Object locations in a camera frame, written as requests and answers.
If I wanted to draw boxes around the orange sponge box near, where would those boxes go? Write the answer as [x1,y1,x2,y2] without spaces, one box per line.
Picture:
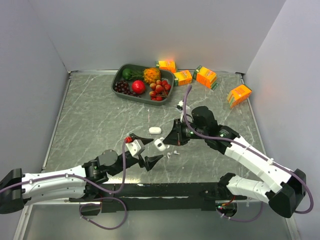
[192,65,218,89]

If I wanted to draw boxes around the white square charging case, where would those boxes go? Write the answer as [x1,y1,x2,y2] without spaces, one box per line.
[153,137,167,152]

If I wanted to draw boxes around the red pomegranate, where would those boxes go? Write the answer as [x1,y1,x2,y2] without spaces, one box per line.
[131,80,146,95]

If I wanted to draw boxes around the green pepper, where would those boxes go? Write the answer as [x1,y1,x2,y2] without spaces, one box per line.
[122,68,133,81]

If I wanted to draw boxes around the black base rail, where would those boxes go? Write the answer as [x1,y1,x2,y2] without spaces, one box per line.
[69,182,246,213]

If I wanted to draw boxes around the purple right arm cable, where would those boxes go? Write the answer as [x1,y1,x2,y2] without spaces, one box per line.
[182,84,315,215]

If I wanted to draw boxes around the dark purple grapes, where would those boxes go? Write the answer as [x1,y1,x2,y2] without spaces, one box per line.
[113,80,140,98]

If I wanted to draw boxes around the orange pineapple toy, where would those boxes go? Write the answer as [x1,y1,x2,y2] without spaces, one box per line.
[142,67,161,84]

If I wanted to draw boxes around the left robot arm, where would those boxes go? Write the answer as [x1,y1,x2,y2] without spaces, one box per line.
[0,133,163,215]

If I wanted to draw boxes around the dark grey fruit tray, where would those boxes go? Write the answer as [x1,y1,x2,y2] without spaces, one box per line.
[111,63,175,106]

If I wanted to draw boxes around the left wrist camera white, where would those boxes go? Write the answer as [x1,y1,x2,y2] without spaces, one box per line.
[125,136,145,157]

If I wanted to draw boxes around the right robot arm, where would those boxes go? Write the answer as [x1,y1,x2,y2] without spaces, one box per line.
[163,106,306,218]

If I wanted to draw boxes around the orange box back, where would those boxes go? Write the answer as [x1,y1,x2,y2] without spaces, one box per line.
[155,60,177,73]

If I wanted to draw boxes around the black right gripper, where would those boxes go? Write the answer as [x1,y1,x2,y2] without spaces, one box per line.
[163,117,208,146]

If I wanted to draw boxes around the orange box middle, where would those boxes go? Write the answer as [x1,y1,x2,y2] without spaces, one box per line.
[174,70,193,87]

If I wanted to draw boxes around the orange striped sponge box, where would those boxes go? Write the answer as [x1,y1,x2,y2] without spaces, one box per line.
[226,84,252,109]

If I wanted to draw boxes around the white oval charging case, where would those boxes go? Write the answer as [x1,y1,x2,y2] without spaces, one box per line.
[148,126,162,135]

